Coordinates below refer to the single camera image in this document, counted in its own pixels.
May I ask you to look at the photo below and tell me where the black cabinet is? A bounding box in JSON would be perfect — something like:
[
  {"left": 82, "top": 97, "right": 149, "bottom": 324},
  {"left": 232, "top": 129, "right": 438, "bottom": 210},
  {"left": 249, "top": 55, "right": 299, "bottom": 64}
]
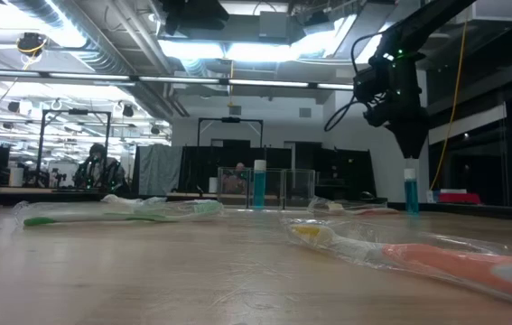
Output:
[{"left": 291, "top": 142, "right": 377, "bottom": 200}]

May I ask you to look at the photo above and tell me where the black partition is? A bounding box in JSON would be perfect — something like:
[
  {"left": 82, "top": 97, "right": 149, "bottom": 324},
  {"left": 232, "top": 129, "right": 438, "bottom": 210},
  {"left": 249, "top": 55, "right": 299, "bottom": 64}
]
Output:
[{"left": 178, "top": 144, "right": 293, "bottom": 193}]

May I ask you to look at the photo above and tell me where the grey ceiling unit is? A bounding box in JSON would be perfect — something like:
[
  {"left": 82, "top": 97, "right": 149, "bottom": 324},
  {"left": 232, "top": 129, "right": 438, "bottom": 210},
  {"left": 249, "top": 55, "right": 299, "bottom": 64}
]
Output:
[{"left": 258, "top": 11, "right": 289, "bottom": 40}]

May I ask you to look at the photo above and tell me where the black ceiling cable reel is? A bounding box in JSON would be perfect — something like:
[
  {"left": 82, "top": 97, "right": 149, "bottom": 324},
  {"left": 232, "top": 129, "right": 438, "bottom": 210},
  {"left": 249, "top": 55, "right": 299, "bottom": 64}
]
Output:
[{"left": 15, "top": 31, "right": 49, "bottom": 58}]

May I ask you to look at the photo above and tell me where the black gantry frame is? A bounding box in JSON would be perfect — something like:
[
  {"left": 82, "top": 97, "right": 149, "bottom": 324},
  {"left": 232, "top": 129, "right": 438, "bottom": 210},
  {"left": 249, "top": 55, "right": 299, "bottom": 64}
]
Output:
[
  {"left": 197, "top": 116, "right": 265, "bottom": 148},
  {"left": 36, "top": 109, "right": 112, "bottom": 189}
]

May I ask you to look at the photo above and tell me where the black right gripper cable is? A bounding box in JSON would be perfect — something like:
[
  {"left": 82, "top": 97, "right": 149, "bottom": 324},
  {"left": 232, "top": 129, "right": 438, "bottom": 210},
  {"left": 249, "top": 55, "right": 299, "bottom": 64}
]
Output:
[{"left": 324, "top": 31, "right": 377, "bottom": 133}]

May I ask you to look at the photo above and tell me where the clear acrylic organizer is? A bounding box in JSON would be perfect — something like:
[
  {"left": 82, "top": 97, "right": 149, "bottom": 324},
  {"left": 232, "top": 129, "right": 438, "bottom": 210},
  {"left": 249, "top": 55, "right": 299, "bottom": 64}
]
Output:
[{"left": 217, "top": 167, "right": 318, "bottom": 211}]

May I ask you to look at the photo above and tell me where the white cylindrical bin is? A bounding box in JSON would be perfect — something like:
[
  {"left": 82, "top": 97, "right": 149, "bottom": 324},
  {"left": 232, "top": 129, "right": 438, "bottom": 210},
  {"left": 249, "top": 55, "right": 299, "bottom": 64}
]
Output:
[{"left": 9, "top": 166, "right": 25, "bottom": 188}]

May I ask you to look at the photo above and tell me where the red box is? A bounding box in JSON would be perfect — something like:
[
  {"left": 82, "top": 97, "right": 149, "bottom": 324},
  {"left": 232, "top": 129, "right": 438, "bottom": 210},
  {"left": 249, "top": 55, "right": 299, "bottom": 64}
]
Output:
[{"left": 438, "top": 192, "right": 481, "bottom": 205}]

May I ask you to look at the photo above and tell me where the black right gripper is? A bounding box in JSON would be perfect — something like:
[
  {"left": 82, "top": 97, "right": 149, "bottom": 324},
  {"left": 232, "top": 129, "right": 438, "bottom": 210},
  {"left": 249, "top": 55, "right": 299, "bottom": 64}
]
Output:
[{"left": 384, "top": 52, "right": 431, "bottom": 169}]

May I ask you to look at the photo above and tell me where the black aluminium table frame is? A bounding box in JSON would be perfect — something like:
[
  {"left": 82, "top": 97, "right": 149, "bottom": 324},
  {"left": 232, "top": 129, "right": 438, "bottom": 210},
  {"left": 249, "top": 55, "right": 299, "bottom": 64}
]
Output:
[{"left": 0, "top": 191, "right": 512, "bottom": 223}]

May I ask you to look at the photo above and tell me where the orange toothbrush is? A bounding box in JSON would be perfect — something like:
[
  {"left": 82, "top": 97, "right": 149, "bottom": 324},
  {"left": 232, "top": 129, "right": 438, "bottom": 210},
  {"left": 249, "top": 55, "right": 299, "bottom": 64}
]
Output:
[
  {"left": 307, "top": 196, "right": 402, "bottom": 217},
  {"left": 282, "top": 215, "right": 512, "bottom": 311}
]

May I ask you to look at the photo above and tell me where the grey hanging cloth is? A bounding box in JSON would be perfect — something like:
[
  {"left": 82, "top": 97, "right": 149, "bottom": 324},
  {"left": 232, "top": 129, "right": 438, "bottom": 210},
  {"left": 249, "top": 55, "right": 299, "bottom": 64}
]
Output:
[{"left": 132, "top": 144, "right": 183, "bottom": 196}]

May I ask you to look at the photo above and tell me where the white ceiling vent box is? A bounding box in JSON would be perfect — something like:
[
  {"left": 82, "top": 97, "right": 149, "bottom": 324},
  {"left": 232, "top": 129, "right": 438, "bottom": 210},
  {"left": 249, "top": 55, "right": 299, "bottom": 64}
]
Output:
[{"left": 456, "top": 0, "right": 512, "bottom": 23}]

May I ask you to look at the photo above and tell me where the blue bottle with white cap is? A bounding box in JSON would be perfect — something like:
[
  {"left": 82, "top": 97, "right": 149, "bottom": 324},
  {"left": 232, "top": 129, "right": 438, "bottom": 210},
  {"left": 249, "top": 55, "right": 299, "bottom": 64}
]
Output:
[
  {"left": 403, "top": 168, "right": 421, "bottom": 216},
  {"left": 252, "top": 159, "right": 268, "bottom": 209}
]

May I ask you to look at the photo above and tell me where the person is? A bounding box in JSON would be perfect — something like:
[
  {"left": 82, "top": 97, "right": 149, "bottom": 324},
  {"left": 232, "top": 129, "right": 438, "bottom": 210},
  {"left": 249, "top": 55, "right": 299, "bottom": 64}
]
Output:
[
  {"left": 222, "top": 162, "right": 252, "bottom": 195},
  {"left": 74, "top": 143, "right": 126, "bottom": 190}
]

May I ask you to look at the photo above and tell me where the yellow hanging cable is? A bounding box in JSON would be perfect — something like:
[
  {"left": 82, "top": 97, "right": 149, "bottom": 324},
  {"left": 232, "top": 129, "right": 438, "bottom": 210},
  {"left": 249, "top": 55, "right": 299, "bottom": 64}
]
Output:
[{"left": 430, "top": 20, "right": 470, "bottom": 190}]

